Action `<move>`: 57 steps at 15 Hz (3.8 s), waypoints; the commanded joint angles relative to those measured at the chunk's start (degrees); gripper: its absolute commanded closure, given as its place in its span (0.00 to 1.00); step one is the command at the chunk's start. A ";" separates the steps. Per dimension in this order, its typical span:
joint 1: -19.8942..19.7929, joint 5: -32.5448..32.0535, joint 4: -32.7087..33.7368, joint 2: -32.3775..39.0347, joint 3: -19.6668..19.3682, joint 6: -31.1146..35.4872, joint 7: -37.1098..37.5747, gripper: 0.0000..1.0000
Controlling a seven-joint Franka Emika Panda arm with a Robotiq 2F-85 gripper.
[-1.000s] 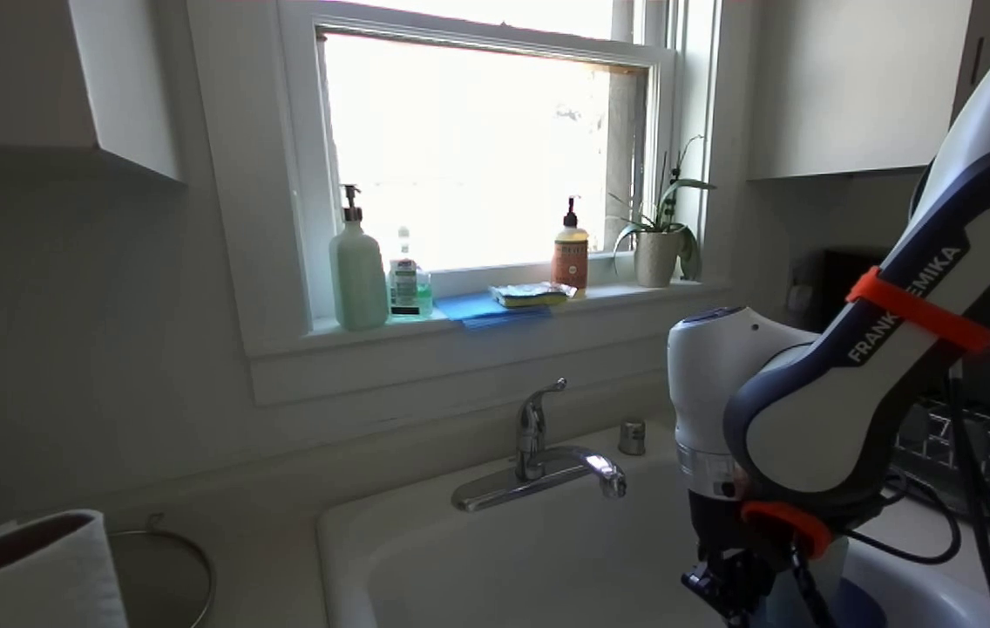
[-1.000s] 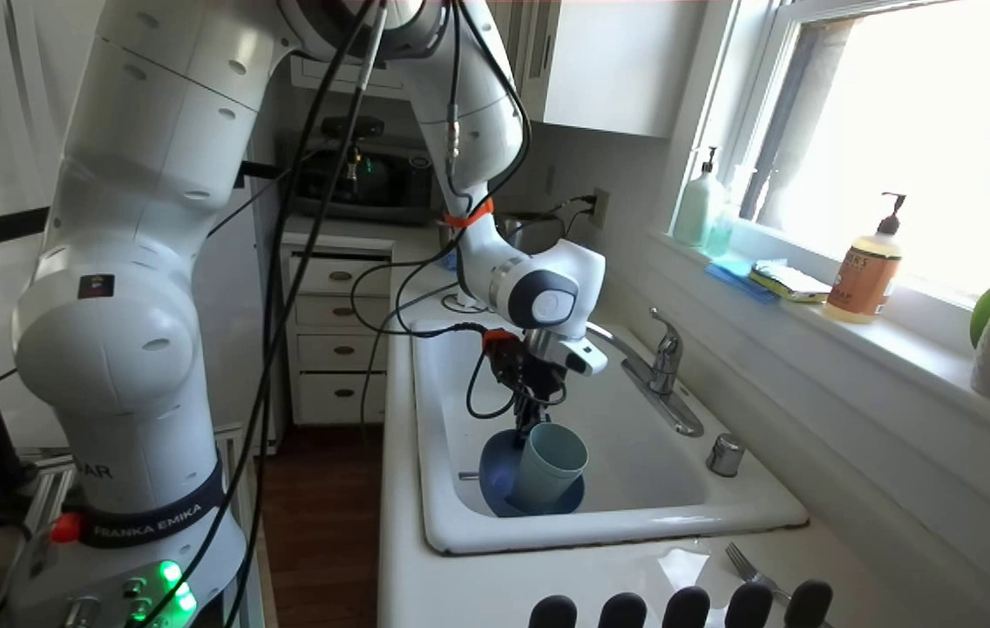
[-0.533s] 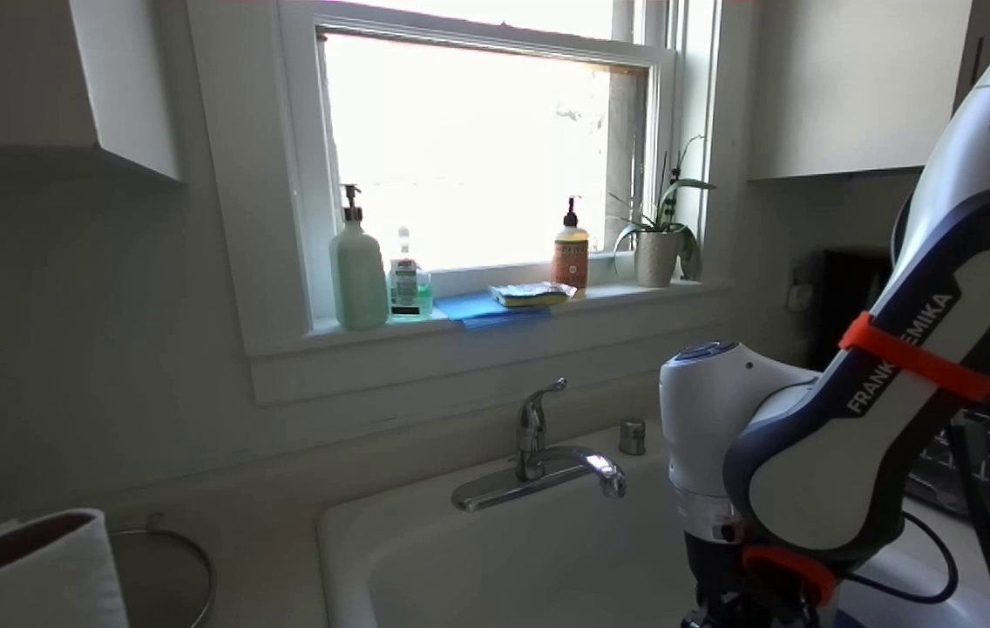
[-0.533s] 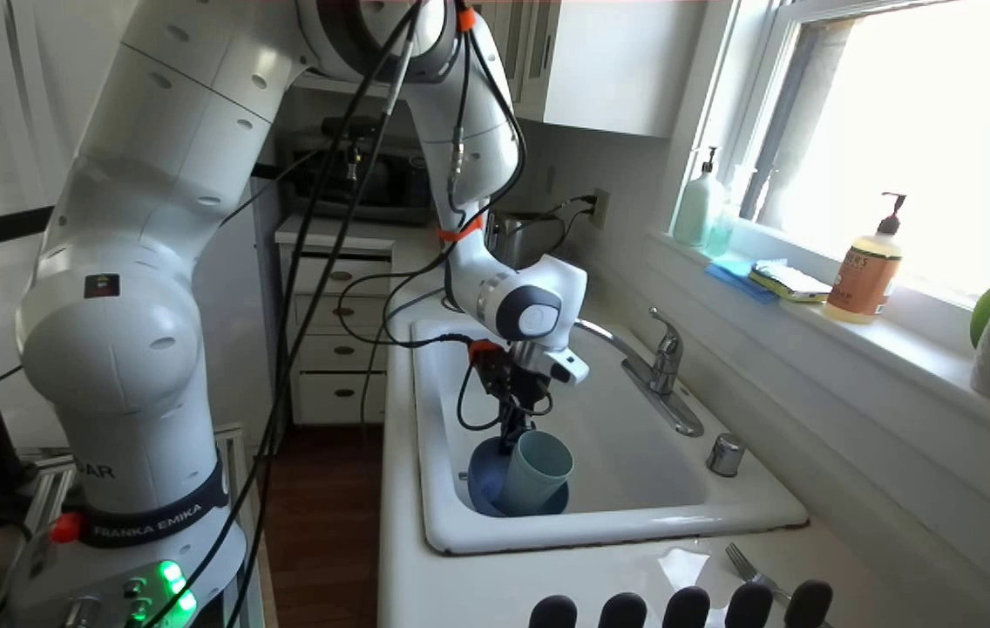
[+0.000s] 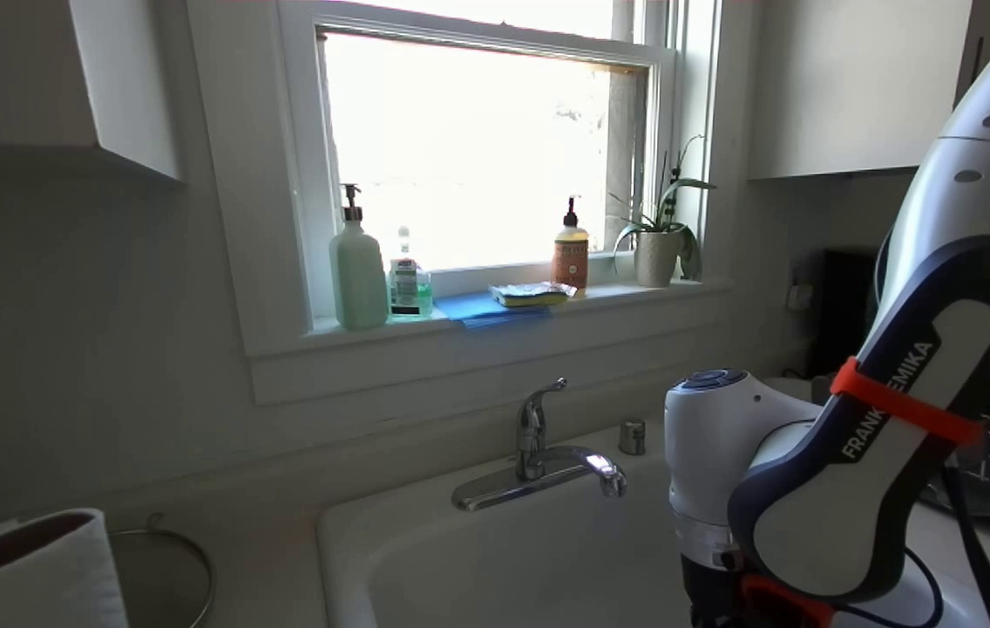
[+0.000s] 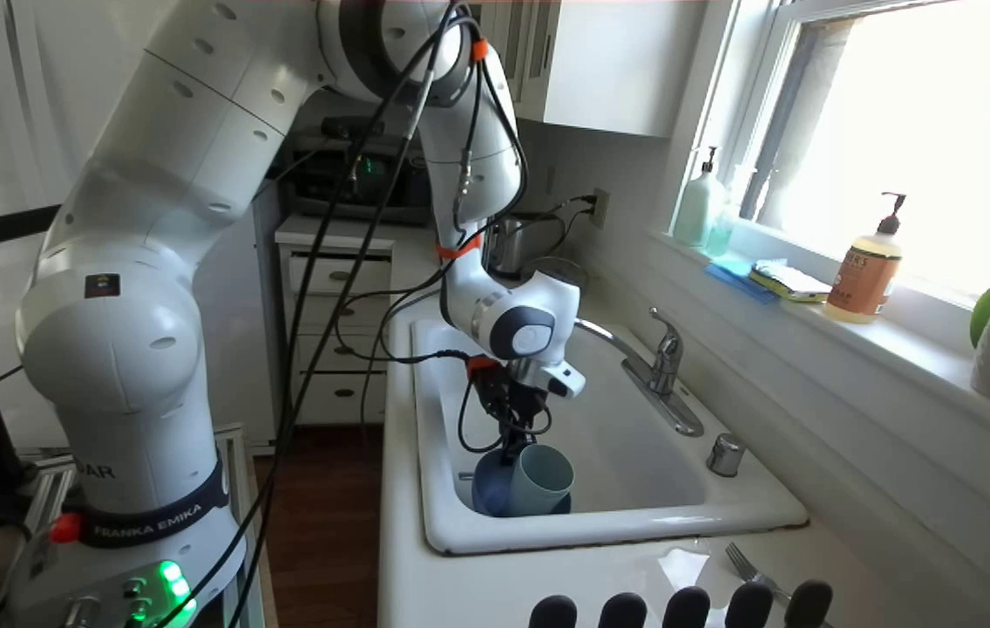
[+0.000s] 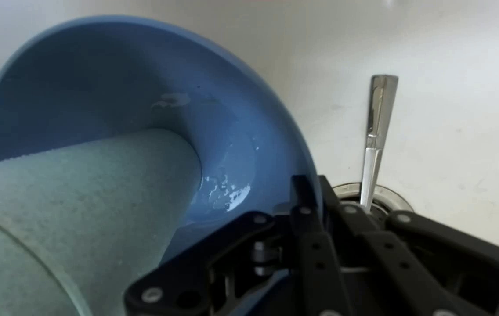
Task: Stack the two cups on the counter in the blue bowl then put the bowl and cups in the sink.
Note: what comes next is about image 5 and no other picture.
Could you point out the white paper towel roll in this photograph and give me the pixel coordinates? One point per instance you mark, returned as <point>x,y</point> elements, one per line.
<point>28,579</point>

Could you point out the chrome sink faucet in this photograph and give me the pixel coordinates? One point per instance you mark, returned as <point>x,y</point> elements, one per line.
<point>531,441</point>

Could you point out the round metal strainer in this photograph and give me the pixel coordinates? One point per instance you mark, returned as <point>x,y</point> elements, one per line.
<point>165,579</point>

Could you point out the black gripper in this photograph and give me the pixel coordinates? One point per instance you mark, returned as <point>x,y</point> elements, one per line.
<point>713,595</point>

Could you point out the white framed window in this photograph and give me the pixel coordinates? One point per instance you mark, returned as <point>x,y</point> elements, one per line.
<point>300,175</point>

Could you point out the small dish with sponge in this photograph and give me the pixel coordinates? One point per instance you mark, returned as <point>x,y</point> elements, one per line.
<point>531,294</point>

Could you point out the white upper cabinet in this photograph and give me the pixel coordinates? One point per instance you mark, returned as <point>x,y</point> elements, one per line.
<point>845,80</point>
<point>114,80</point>

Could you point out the white kitchen sink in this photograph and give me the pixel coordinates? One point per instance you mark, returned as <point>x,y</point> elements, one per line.
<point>495,560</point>

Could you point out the potted plant in white pot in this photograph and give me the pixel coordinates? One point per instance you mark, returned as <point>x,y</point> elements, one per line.
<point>656,256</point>

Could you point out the orange soap pump bottle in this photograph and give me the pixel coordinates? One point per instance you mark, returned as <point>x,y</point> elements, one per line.
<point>571,258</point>

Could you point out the small teal dish soap bottle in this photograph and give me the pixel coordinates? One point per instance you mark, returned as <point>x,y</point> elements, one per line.
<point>407,291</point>

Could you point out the green soap pump bottle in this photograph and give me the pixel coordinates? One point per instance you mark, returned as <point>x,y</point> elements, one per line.
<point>356,281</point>

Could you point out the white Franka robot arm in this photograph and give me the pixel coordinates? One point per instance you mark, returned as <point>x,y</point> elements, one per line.
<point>867,491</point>

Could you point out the blue cloth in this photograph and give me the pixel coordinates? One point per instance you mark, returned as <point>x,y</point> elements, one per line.
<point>465,310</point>

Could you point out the black coffee maker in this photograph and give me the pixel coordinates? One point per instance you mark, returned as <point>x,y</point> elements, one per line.
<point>850,310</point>

